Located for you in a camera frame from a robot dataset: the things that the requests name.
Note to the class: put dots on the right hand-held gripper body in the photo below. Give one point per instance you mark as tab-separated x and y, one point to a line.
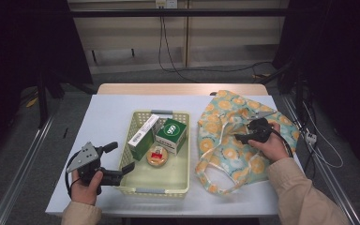
259	129

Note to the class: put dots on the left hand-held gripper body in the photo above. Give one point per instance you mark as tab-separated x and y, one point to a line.
82	157

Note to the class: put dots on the orange fruit print cloth bag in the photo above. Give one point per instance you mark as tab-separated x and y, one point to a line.
222	125

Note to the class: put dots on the round yellow tin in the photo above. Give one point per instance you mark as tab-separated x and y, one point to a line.
157	157

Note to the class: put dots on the tall green and white box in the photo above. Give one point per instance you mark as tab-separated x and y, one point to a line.
142	139

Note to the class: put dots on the pale yellow perforated plastic basket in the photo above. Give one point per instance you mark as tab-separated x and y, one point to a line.
165	178

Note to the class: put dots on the cube-shaped green and white box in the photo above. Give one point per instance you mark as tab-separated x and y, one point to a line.
171	131

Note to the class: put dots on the person's right hand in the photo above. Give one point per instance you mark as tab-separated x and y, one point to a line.
273	148

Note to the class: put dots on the person's left hand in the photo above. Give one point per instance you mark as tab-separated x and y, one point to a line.
86	193

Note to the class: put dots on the white power strip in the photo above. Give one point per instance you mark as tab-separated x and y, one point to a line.
311	138

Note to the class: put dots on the black metal stand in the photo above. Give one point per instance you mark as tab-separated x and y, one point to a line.
298	93
43	97

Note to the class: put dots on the small dark object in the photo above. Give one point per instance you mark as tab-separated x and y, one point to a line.
213	93

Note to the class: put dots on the black curtain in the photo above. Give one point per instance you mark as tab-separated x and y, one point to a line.
340	62

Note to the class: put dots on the black metal crossbar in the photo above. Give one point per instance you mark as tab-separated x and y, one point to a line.
168	12

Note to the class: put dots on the silver floor rail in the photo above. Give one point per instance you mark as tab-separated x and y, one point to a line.
18	175
328	175

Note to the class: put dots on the white wall socket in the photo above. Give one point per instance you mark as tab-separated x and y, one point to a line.
166	3

